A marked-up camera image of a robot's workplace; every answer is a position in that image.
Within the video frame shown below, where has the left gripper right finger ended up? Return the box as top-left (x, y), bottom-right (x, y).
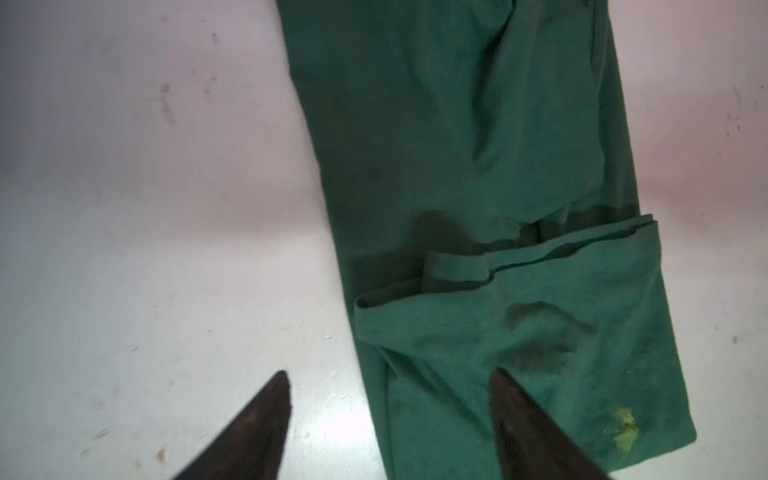
top-left (489, 368), bottom-right (609, 480)

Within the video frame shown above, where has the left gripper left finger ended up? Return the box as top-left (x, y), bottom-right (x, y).
top-left (175, 370), bottom-right (292, 480)

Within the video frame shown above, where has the green t shirt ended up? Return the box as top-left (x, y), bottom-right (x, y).
top-left (277, 1), bottom-right (696, 479)

